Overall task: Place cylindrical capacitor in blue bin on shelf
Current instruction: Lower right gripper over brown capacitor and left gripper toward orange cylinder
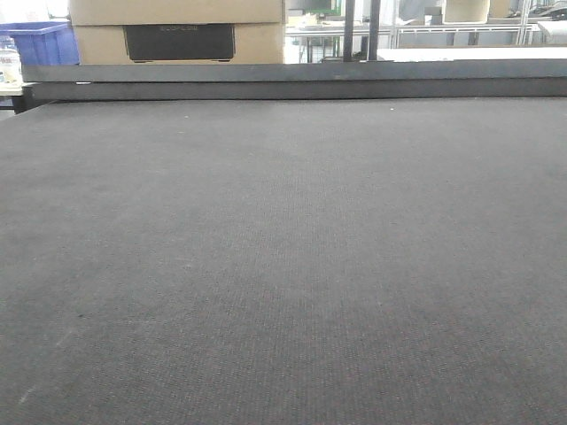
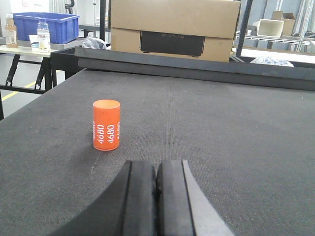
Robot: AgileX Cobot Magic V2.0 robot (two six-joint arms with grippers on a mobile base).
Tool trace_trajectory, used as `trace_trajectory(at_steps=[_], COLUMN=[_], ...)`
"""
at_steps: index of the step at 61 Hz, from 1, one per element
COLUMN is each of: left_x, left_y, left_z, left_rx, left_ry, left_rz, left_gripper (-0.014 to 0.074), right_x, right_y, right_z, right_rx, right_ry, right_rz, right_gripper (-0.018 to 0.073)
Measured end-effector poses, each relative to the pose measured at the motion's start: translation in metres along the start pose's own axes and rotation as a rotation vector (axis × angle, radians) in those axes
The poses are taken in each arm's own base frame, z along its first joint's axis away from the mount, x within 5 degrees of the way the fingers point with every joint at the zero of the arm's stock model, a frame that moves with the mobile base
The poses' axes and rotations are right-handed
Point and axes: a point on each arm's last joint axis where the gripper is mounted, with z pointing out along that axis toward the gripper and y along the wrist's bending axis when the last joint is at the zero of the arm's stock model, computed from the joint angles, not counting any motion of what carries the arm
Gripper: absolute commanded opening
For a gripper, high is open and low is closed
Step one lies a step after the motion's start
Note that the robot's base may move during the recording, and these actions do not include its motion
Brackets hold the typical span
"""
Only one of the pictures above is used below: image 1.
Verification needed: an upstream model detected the black vertical post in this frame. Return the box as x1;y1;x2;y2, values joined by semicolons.
367;0;381;62
343;0;355;63

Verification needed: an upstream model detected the white aluminium frame table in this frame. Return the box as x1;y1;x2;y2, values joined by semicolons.
391;24;542;49

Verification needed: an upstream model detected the blue plastic crate background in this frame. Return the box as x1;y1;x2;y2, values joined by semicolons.
1;20;80;66

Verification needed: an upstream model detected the upper cardboard box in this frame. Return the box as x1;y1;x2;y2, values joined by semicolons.
69;0;285;26

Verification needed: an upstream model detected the lower cardboard box black panel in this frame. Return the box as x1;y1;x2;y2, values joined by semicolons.
74;23;284;65

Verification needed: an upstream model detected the dark table back rail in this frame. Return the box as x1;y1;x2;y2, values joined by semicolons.
22;58;566;102

